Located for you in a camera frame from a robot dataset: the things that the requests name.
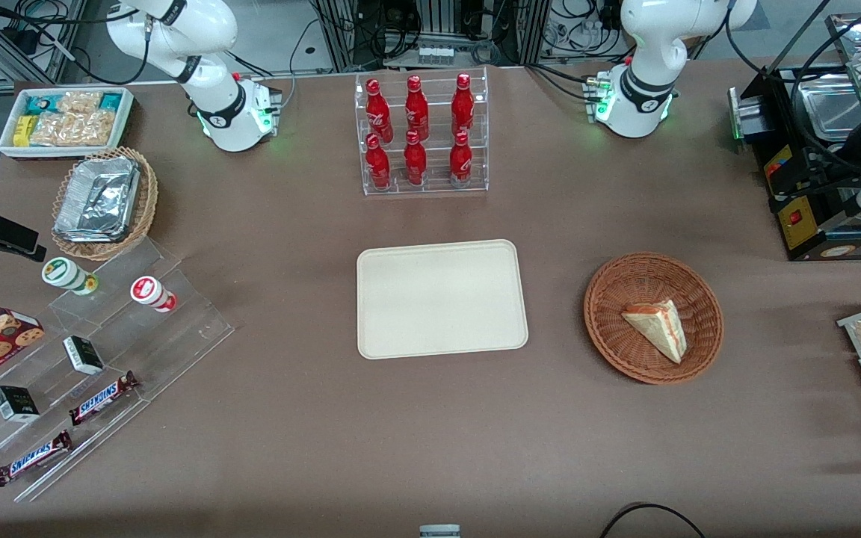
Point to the triangular sandwich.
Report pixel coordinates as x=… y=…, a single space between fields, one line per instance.
x=661 y=329

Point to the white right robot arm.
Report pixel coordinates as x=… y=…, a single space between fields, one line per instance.
x=229 y=119

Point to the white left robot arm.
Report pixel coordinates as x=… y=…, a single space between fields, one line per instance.
x=640 y=104

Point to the cream rectangular plastic tray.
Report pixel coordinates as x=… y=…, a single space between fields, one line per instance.
x=442 y=299

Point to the round brown wicker basket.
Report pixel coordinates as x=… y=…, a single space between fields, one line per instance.
x=610 y=329

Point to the oval tan wicker basket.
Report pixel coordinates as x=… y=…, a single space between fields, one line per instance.
x=146 y=202

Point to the aluminium foil tray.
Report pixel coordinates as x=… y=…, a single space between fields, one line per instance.
x=98 y=198

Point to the red cola bottle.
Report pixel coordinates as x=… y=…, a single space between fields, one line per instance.
x=416 y=112
x=378 y=166
x=379 y=118
x=415 y=163
x=460 y=163
x=463 y=108

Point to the clear acrylic bottle rack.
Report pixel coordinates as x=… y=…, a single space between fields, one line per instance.
x=436 y=161

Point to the black equipment rack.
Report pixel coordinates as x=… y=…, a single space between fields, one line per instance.
x=438 y=22

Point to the small grey device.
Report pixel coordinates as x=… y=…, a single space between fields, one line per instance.
x=439 y=531

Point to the clear acrylic stepped stand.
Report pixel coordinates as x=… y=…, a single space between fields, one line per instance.
x=176 y=336

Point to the red-lidded white cup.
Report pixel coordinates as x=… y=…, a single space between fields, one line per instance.
x=148 y=290

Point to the white rectangular snack bin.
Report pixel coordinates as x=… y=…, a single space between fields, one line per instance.
x=125 y=112

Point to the snickers chocolate bar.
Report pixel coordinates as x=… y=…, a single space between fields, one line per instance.
x=102 y=398
x=33 y=458

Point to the small black carton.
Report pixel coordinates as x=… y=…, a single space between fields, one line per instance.
x=16 y=403
x=83 y=355

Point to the teal snack pack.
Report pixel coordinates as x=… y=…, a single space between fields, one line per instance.
x=39 y=104
x=110 y=101

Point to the green-lidded white cup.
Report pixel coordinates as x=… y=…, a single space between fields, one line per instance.
x=63 y=273

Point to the clear cracker bag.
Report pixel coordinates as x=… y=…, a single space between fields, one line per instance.
x=79 y=102
x=72 y=129

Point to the yellow snack pack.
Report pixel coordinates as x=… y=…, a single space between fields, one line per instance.
x=22 y=131

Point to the steel food pan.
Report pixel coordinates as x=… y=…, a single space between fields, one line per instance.
x=838 y=112

